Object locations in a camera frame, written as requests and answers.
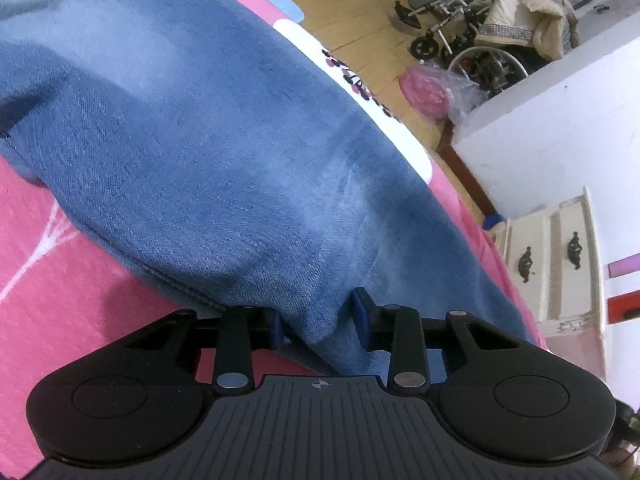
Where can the white cabinet with handles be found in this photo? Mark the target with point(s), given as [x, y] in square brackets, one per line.
[553, 257]

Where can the beige coat on wheelchair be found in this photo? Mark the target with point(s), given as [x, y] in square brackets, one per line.
[547, 26]

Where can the pink plastic bag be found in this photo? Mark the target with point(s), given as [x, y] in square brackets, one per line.
[438, 94]

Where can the blue denim jeans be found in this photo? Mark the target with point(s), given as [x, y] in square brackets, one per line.
[229, 166]

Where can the wheelchair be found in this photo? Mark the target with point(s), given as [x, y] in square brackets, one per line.
[449, 29]

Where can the pink floral bed blanket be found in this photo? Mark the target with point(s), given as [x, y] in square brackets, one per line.
[62, 296]

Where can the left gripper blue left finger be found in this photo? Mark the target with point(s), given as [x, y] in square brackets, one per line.
[243, 331]

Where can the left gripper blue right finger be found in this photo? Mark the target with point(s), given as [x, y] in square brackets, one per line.
[399, 332]

